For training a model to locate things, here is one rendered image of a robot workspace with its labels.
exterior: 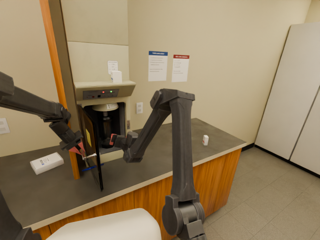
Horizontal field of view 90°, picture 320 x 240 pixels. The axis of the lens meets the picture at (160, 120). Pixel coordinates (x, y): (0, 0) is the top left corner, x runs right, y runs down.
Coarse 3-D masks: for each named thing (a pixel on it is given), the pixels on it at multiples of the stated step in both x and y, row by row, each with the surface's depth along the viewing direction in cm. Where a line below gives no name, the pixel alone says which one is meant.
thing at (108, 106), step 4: (100, 104) 103; (104, 104) 103; (108, 104) 104; (112, 104) 106; (116, 104) 109; (92, 108) 106; (96, 108) 103; (100, 108) 103; (104, 108) 103; (108, 108) 104; (112, 108) 105; (116, 108) 108
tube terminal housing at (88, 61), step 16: (80, 48) 83; (96, 48) 87; (112, 48) 91; (128, 48) 95; (80, 64) 86; (96, 64) 90; (128, 64) 99; (80, 80) 88; (96, 80) 93; (128, 96) 106; (128, 112) 110
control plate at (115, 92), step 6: (90, 90) 84; (96, 90) 86; (102, 90) 88; (108, 90) 90; (114, 90) 92; (84, 96) 87; (90, 96) 89; (96, 96) 91; (102, 96) 93; (108, 96) 95; (114, 96) 97
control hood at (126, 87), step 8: (128, 80) 100; (80, 88) 80; (88, 88) 82; (96, 88) 84; (104, 88) 86; (112, 88) 89; (120, 88) 92; (128, 88) 94; (80, 96) 86; (120, 96) 100
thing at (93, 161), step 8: (80, 112) 88; (88, 120) 74; (88, 128) 78; (88, 144) 87; (96, 144) 72; (88, 152) 92; (96, 152) 73; (88, 160) 98; (96, 160) 76; (96, 168) 80; (96, 176) 85
